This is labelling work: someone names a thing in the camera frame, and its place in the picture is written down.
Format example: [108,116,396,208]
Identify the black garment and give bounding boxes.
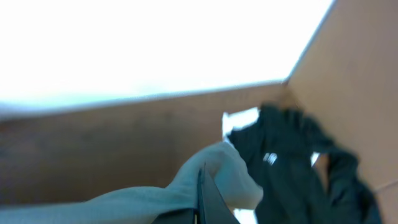
[227,105,382,224]

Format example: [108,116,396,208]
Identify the white garment under pile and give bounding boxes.
[221,108,260,138]

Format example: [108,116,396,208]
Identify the khaki green shorts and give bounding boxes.
[1,142,263,223]

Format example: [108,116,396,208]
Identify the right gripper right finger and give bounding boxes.
[197,168,239,224]

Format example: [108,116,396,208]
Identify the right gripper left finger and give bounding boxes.
[151,208,197,224]

